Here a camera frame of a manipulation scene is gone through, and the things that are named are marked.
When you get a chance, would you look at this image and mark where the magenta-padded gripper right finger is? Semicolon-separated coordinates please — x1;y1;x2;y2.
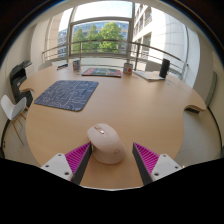
132;142;184;186

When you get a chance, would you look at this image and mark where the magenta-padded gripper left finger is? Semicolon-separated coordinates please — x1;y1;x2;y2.
40;142;93;186

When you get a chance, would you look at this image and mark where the beige computer mouse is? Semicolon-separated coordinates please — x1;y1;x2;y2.
86;123;127;165

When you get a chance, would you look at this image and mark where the dark blue patterned mouse pad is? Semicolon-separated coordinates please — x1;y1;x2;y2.
33;79;100;113

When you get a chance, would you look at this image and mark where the white chair with wooden legs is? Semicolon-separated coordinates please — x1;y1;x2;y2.
0;94;29;146

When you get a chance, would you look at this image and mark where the black office printer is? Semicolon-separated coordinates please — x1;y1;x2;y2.
9;59;35;108

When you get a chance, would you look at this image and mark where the black cylindrical speaker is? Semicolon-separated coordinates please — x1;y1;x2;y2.
158;58;171;80

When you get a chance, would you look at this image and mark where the small black box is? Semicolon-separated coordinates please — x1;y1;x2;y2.
56;63;69;71

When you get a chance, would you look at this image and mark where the printed drink can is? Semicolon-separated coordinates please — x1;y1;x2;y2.
123;62;134;75
72;59;82;72

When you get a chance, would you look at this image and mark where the red and dark magazine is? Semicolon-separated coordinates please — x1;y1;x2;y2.
81;67;123;79

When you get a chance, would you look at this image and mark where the metal balcony railing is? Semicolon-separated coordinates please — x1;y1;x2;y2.
41;39;189;81

